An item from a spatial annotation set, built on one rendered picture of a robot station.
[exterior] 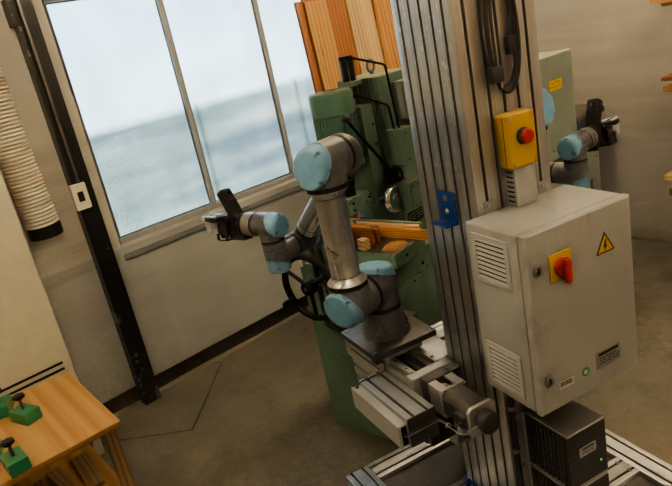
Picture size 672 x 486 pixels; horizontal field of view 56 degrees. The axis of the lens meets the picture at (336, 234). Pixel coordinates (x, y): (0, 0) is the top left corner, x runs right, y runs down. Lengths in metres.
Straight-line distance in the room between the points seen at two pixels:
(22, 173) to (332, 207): 1.81
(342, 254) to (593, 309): 0.66
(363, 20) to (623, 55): 1.64
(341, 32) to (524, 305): 3.03
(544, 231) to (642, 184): 3.13
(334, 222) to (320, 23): 2.55
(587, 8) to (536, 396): 3.25
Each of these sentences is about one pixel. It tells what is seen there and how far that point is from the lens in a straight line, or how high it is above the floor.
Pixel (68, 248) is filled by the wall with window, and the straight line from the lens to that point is 3.48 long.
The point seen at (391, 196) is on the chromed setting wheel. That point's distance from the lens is 2.65.
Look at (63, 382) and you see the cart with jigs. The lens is 3.08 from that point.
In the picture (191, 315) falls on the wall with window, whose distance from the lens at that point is 3.83.
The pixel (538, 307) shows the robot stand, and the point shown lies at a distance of 1.54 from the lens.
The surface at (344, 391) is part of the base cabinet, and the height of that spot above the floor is 0.20.
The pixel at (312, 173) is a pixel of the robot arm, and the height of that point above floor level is 1.39.
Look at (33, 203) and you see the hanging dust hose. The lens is 3.21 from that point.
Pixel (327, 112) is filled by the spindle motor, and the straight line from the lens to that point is 2.50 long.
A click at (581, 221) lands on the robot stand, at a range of 1.58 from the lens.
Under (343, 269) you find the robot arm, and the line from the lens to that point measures 1.78.
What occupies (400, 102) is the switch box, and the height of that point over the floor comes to 1.39.
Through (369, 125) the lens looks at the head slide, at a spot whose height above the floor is 1.34.
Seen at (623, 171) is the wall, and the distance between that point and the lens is 4.63.
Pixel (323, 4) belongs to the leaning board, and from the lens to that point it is 4.20.
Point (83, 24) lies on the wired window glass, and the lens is 3.61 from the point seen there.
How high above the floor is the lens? 1.75
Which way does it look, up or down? 18 degrees down
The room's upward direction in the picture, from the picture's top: 12 degrees counter-clockwise
